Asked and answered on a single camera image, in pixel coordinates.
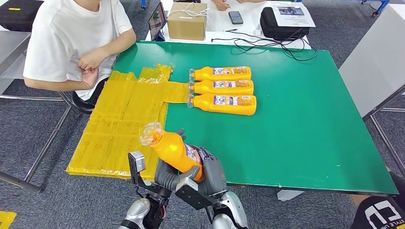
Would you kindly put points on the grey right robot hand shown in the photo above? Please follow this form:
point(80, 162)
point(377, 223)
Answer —
point(215, 177)

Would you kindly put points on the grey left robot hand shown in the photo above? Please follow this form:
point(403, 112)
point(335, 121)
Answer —
point(164, 177)

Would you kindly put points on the orange detergent bottle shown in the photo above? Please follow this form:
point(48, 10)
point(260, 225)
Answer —
point(205, 106)
point(205, 87)
point(171, 148)
point(205, 74)

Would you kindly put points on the dark tablet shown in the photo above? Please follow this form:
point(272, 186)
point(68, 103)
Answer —
point(157, 20)

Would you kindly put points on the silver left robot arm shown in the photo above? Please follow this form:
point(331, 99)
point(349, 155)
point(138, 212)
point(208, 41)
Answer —
point(137, 211)

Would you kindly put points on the yellow tape mat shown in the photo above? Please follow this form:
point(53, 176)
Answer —
point(117, 126)

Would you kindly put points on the white table foot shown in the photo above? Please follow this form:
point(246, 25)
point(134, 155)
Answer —
point(290, 195)

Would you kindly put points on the black stool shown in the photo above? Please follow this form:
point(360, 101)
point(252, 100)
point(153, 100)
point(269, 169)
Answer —
point(84, 107)

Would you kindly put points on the brown cardboard box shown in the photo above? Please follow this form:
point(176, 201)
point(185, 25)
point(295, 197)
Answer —
point(186, 28)

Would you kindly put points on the small white adapter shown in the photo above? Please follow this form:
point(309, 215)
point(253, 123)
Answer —
point(257, 32)

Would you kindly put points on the white table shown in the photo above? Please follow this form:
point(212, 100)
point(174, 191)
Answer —
point(218, 23)

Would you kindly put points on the black carry case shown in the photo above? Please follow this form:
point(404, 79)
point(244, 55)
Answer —
point(273, 28)

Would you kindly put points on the black smartphone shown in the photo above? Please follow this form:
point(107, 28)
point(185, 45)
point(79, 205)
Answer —
point(236, 17)

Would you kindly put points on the person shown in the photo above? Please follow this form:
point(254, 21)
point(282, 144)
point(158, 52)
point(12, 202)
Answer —
point(221, 4)
point(379, 215)
point(63, 38)

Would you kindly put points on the blue metal leg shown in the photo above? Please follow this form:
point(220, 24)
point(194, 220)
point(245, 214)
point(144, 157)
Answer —
point(143, 3)

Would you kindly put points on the printed paper sheet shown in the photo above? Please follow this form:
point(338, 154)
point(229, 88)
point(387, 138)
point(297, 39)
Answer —
point(292, 19)

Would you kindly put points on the grey side table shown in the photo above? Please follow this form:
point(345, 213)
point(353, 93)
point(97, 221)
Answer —
point(375, 63)

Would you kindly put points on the black bag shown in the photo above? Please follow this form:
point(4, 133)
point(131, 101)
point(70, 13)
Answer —
point(17, 17)

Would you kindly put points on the blue metal rack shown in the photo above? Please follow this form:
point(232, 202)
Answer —
point(381, 6)

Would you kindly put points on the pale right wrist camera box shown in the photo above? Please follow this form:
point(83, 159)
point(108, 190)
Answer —
point(189, 192)

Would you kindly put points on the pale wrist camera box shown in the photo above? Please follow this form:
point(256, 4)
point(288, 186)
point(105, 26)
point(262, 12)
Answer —
point(136, 167)
point(189, 192)

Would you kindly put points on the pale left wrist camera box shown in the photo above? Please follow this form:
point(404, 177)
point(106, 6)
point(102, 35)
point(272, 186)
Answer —
point(136, 167)

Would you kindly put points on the grey metal-frame table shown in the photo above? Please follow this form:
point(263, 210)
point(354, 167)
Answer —
point(11, 47)

